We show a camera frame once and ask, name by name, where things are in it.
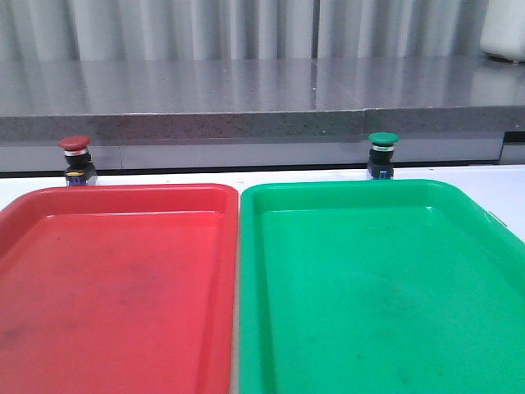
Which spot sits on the grey stone counter ledge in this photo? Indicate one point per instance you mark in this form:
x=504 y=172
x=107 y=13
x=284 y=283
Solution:
x=297 y=99

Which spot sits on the white container in background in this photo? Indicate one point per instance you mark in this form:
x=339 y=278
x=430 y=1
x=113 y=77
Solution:
x=503 y=30

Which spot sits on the red plastic tray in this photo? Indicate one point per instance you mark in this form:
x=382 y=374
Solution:
x=118 y=289

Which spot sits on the red mushroom push button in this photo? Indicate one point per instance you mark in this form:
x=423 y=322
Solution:
x=81 y=170

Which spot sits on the green plastic tray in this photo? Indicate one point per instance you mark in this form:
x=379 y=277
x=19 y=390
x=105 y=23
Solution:
x=377 y=287

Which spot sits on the green mushroom push button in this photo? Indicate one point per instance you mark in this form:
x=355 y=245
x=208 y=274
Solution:
x=379 y=166

